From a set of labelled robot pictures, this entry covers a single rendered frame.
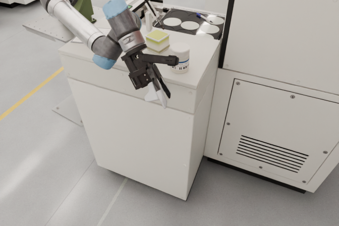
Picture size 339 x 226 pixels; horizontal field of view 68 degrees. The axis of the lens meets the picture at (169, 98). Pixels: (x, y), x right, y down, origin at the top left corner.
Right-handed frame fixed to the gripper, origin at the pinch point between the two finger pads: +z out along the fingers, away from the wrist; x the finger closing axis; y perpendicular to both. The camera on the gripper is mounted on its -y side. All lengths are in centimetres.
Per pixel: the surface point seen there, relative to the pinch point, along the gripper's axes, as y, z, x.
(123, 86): 18.5, -10.9, -22.3
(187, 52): -11.5, -11.6, -11.7
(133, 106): 19.9, -0.9, -26.6
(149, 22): -1, -31, -40
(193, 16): -22, -28, -74
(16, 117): 142, -25, -111
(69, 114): 102, -8, -116
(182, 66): -7.8, -7.9, -13.4
